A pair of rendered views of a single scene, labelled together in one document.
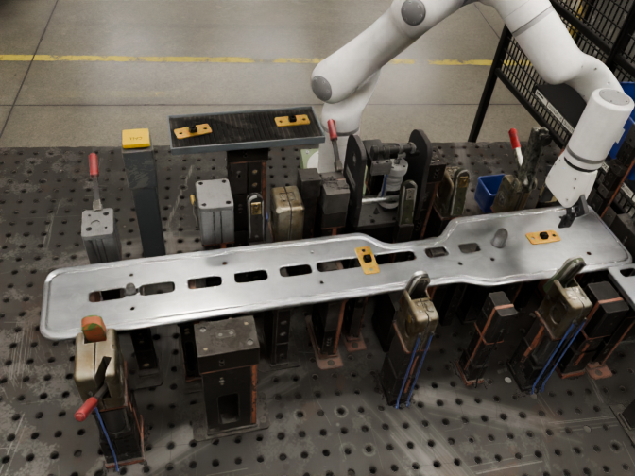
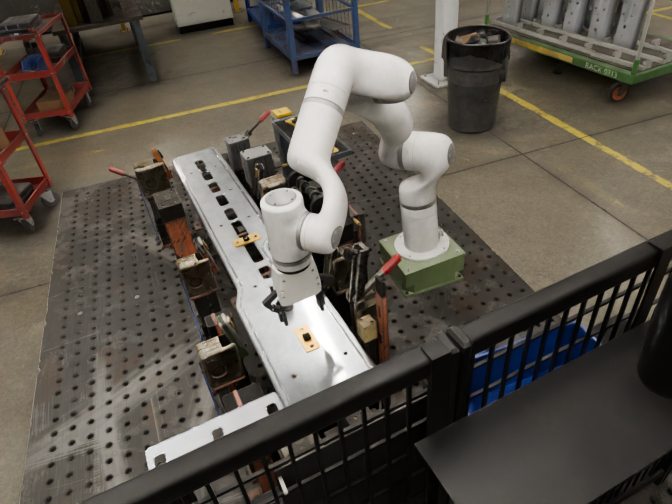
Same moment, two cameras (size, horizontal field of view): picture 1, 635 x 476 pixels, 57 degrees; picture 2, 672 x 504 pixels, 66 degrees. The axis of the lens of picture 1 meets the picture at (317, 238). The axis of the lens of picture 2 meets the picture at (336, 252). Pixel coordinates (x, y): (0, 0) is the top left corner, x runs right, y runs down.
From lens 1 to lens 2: 1.81 m
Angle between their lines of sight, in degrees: 62
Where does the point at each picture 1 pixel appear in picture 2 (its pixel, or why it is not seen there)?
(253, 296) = (205, 204)
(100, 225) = (233, 139)
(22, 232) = not seen: hidden behind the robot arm
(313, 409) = not seen: hidden behind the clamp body
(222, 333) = (167, 196)
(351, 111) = (408, 187)
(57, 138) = (507, 183)
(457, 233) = not seen: hidden behind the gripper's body
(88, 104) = (560, 179)
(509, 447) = (172, 419)
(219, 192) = (256, 153)
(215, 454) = (167, 271)
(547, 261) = (273, 342)
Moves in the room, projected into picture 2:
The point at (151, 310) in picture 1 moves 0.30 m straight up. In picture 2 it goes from (190, 178) to (167, 101)
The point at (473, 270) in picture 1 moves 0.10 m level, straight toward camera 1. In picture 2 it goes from (248, 294) to (215, 291)
